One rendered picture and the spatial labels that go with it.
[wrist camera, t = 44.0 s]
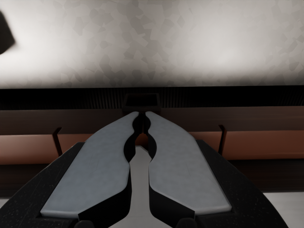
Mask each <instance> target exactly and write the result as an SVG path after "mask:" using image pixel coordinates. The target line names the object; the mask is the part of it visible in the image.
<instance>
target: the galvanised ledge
mask: <svg viewBox="0 0 304 228"><path fill-rule="evenodd" d="M299 85H304V0H0V89H56V88H126V87H196V86H299Z"/></svg>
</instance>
